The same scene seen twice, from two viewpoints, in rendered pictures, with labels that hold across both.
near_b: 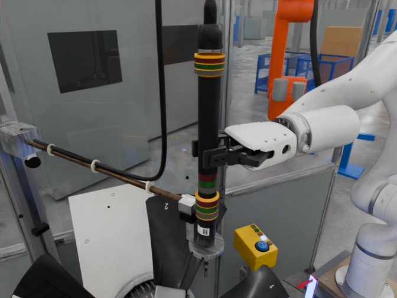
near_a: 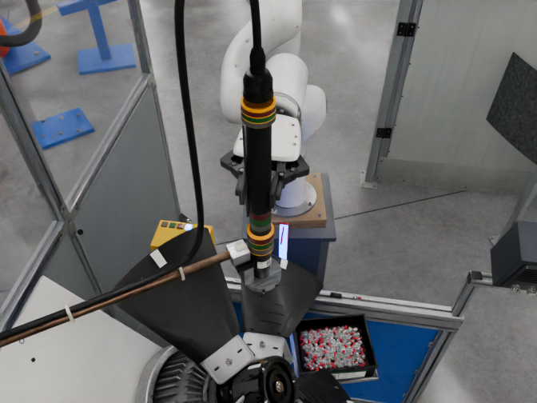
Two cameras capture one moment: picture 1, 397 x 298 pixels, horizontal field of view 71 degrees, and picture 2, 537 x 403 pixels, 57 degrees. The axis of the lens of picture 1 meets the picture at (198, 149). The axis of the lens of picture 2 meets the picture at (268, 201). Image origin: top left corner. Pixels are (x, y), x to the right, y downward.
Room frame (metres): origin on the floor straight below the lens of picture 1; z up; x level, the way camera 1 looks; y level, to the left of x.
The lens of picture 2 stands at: (0.13, 0.39, 2.17)
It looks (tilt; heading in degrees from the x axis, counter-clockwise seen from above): 47 degrees down; 303
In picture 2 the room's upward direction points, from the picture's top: straight up
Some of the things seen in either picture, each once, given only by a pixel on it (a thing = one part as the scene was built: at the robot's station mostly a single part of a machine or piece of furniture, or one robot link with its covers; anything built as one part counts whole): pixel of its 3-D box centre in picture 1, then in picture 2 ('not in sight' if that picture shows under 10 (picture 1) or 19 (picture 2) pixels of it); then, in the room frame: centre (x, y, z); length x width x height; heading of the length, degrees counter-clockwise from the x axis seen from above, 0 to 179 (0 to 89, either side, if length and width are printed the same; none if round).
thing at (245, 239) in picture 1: (254, 248); (184, 245); (0.83, -0.23, 1.02); 0.16 x 0.10 x 0.11; 24
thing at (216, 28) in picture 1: (207, 155); (260, 193); (0.41, -0.02, 1.66); 0.04 x 0.04 x 0.46
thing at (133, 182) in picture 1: (94, 167); (66, 317); (0.57, 0.25, 1.54); 0.54 x 0.01 x 0.01; 59
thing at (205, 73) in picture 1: (209, 70); (258, 115); (0.41, -0.02, 1.80); 0.04 x 0.04 x 0.01
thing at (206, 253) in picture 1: (202, 225); (255, 260); (0.42, -0.01, 1.50); 0.09 x 0.07 x 0.10; 59
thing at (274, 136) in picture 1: (261, 141); (269, 142); (0.46, -0.11, 1.66); 0.11 x 0.10 x 0.07; 114
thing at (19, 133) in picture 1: (19, 139); not in sight; (0.73, 0.52, 1.54); 0.10 x 0.07 x 0.09; 59
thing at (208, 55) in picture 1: (209, 64); (258, 109); (0.41, -0.02, 1.80); 0.04 x 0.04 x 0.03
